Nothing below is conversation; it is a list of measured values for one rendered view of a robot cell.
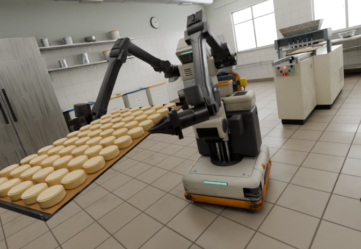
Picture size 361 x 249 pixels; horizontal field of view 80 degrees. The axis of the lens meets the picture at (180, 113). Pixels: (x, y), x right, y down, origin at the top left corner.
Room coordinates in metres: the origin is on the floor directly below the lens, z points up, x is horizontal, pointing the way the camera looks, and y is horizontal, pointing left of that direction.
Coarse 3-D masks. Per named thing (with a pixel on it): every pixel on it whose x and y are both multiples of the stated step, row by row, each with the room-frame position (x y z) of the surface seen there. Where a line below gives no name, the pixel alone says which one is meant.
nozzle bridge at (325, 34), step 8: (312, 32) 3.14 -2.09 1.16; (320, 32) 3.14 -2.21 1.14; (328, 32) 3.05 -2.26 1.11; (280, 40) 3.53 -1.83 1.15; (288, 40) 3.45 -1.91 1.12; (296, 40) 3.37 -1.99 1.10; (304, 40) 3.29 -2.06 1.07; (320, 40) 3.11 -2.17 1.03; (328, 40) 3.10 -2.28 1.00; (280, 48) 3.50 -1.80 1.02; (328, 48) 3.10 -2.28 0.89; (280, 56) 3.58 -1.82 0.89
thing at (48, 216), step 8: (176, 104) 0.88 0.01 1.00; (184, 104) 0.86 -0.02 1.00; (136, 144) 0.58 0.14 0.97; (128, 152) 0.55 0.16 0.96; (88, 184) 0.43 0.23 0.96; (80, 192) 0.41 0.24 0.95; (0, 200) 0.47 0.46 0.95; (8, 208) 0.42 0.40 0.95; (16, 208) 0.40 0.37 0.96; (24, 208) 0.41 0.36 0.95; (32, 216) 0.37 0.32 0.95; (40, 216) 0.35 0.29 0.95; (48, 216) 0.36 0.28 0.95
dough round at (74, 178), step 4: (72, 172) 0.47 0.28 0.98; (76, 172) 0.46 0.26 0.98; (80, 172) 0.46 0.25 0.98; (84, 172) 0.46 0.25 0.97; (64, 176) 0.46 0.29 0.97; (68, 176) 0.45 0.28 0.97; (72, 176) 0.45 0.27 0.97; (76, 176) 0.44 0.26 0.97; (80, 176) 0.44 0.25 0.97; (84, 176) 0.45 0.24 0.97; (64, 180) 0.44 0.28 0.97; (68, 180) 0.44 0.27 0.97; (72, 180) 0.43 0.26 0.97; (76, 180) 0.43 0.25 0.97; (80, 180) 0.44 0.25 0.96; (84, 180) 0.45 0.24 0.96; (64, 184) 0.43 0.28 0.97; (68, 184) 0.43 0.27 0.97; (72, 184) 0.43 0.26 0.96; (76, 184) 0.43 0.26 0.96; (80, 184) 0.44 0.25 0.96; (64, 188) 0.44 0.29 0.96; (68, 188) 0.43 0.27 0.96; (72, 188) 0.43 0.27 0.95
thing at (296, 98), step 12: (288, 60) 3.22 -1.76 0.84; (312, 60) 3.10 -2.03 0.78; (300, 72) 2.67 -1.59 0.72; (312, 72) 3.06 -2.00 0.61; (276, 84) 2.89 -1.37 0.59; (288, 84) 2.78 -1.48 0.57; (300, 84) 2.68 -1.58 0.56; (312, 84) 3.03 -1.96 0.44; (276, 96) 2.91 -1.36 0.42; (288, 96) 2.79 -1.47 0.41; (300, 96) 2.69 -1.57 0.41; (312, 96) 2.99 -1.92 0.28; (288, 108) 2.80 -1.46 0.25; (300, 108) 2.70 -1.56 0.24; (312, 108) 2.96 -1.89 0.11; (288, 120) 2.84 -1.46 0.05; (300, 120) 2.73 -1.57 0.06
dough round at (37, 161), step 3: (39, 156) 0.64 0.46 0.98; (42, 156) 0.63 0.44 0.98; (45, 156) 0.63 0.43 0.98; (33, 159) 0.63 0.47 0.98; (36, 159) 0.63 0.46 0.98; (39, 159) 0.62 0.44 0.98; (42, 159) 0.62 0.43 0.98; (30, 162) 0.61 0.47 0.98; (33, 162) 0.61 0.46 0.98; (36, 162) 0.61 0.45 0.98; (39, 162) 0.61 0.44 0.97; (33, 165) 0.61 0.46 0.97; (36, 165) 0.61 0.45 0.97; (39, 165) 0.61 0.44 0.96
